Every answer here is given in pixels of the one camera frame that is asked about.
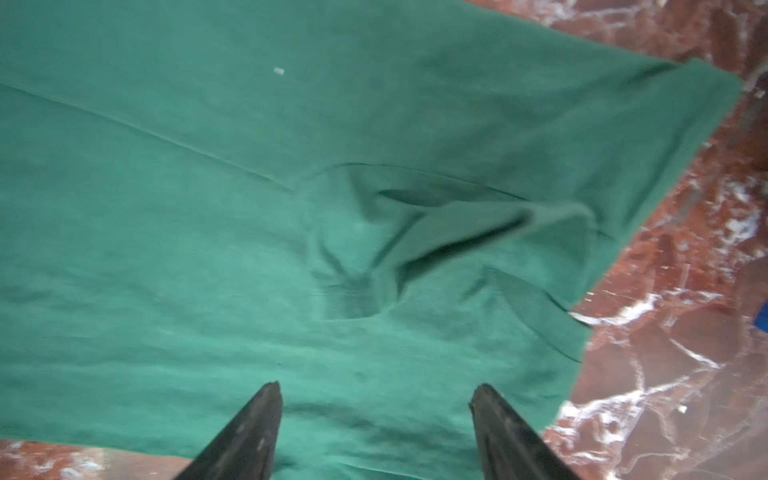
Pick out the blue t-shirt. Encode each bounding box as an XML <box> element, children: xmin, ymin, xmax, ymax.
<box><xmin>753</xmin><ymin>302</ymin><xmax>768</xmax><ymax>333</ymax></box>

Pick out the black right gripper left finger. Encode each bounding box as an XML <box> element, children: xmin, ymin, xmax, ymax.
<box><xmin>175</xmin><ymin>382</ymin><xmax>283</xmax><ymax>480</ymax></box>

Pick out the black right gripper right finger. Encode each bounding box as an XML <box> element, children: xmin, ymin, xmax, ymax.
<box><xmin>469</xmin><ymin>384</ymin><xmax>579</xmax><ymax>480</ymax></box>

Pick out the green t-shirt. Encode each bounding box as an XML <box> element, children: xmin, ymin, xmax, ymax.
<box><xmin>1</xmin><ymin>1</ymin><xmax>742</xmax><ymax>479</ymax></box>

